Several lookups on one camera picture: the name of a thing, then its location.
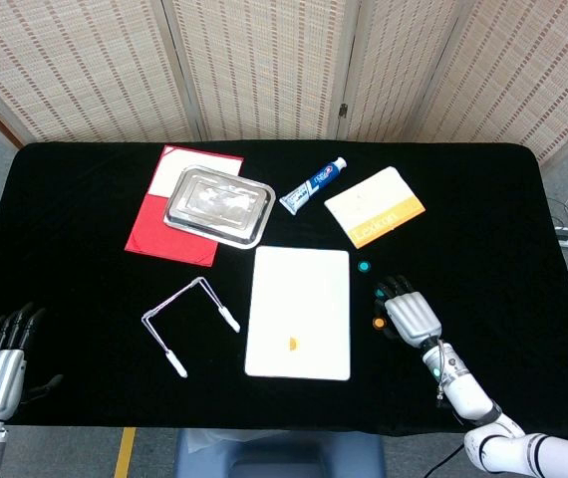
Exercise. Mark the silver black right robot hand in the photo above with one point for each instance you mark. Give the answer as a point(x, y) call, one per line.
point(413, 316)

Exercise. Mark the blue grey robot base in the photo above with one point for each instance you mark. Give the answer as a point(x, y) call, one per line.
point(279, 453)

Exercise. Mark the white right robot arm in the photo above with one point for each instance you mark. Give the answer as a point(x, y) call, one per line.
point(468, 393)

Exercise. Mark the white magnetic board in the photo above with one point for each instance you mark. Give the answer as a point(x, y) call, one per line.
point(299, 299)

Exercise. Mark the white yellow Lexicon book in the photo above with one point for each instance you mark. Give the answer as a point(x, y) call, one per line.
point(373, 206)

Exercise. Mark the black tablecloth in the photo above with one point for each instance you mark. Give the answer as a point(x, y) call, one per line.
point(89, 249)

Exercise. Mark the blue white toothpaste tube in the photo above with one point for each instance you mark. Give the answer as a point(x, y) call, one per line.
point(311, 186)

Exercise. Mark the metal screen hinge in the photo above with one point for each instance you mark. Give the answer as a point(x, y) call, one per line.
point(343, 110)

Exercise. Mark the red paper folder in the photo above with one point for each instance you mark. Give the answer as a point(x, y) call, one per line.
point(164, 234)

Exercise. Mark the stainless steel tray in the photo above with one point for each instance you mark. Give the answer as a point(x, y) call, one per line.
point(219, 204)

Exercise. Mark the white paper sheet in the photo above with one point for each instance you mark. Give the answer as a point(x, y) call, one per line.
point(169, 174)

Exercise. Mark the woven folding screen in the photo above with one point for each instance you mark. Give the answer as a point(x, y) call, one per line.
point(264, 60)

